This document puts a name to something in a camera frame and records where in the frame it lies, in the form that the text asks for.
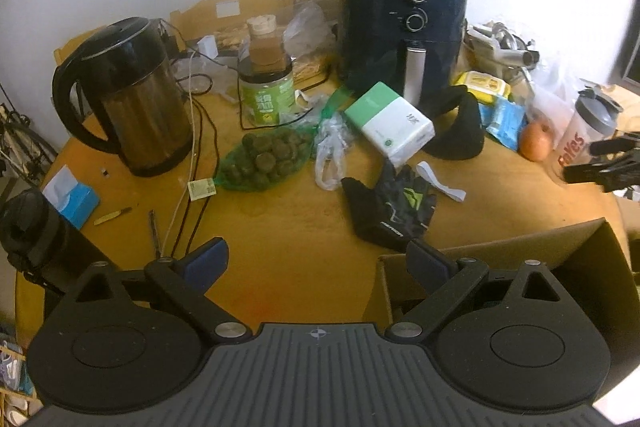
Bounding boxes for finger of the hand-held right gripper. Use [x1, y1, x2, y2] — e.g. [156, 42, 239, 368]
[562, 152, 640, 194]
[589, 134, 640, 156]

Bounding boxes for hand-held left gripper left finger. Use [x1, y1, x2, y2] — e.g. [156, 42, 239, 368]
[70, 237, 251, 340]

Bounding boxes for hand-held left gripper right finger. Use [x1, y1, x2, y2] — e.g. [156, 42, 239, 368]
[385, 239, 563, 340]

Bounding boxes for brown cardboard box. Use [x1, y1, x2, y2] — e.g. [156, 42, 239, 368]
[374, 217, 633, 403]

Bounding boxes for black cycling glove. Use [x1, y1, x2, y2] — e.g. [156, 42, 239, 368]
[341, 164, 438, 253]

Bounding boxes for black beanie hat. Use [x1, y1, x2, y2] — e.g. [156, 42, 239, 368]
[424, 86, 485, 160]

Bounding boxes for white green tissue pack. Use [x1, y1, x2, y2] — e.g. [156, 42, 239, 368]
[344, 82, 436, 168]

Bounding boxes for shaker bottle with grey lid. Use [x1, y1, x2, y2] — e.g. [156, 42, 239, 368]
[552, 88, 625, 180]

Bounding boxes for dark pen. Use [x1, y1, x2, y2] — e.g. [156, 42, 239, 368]
[148, 209, 162, 258]

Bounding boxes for small yellow green tag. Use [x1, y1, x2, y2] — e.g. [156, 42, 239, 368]
[188, 178, 217, 199]

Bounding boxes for orange fruit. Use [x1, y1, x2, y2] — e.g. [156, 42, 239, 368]
[519, 119, 556, 162]

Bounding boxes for white paper strip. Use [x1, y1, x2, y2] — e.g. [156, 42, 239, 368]
[415, 161, 467, 202]

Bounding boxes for yellow stick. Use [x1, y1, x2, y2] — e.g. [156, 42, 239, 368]
[94, 207, 133, 226]

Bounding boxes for blue tissue packet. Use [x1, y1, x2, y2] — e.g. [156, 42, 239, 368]
[477, 99, 528, 152]

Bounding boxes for green mesh bag of nuts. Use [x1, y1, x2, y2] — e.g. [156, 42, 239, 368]
[214, 87, 357, 194]

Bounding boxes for blue tissue box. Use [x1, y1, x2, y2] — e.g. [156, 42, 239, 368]
[41, 164, 101, 230]

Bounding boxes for yellow wet wipes pack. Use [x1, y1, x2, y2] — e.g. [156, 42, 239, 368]
[452, 71, 512, 104]

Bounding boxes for crumpled clear plastic bag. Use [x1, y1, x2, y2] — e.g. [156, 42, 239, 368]
[312, 112, 357, 192]

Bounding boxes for clear bag of metal parts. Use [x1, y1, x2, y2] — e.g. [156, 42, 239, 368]
[465, 21, 543, 80]

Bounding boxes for steel electric kettle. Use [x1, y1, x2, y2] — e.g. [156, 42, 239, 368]
[51, 17, 196, 178]

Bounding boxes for green label jar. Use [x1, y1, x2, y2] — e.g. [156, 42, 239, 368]
[237, 57, 296, 128]

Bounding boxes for black water bottle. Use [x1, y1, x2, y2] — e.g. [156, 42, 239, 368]
[0, 187, 108, 303]

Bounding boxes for bag of yellow snacks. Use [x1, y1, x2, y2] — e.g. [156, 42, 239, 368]
[292, 54, 333, 82]

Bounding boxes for bicycle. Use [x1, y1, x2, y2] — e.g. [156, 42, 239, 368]
[0, 82, 58, 188]

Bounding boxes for wooden shoe rack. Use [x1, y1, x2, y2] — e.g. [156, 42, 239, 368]
[0, 317, 43, 427]

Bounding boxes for brown spice jar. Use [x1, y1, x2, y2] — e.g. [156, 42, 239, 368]
[247, 14, 287, 68]

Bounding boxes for pack of biscuits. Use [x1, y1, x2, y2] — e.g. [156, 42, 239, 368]
[212, 27, 251, 50]

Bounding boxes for large clear plastic bag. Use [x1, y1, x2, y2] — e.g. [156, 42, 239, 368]
[282, 1, 337, 58]

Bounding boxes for black air fryer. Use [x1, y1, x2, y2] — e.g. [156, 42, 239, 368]
[336, 0, 471, 108]

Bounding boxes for white cable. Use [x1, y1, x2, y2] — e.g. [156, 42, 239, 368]
[162, 52, 211, 253]

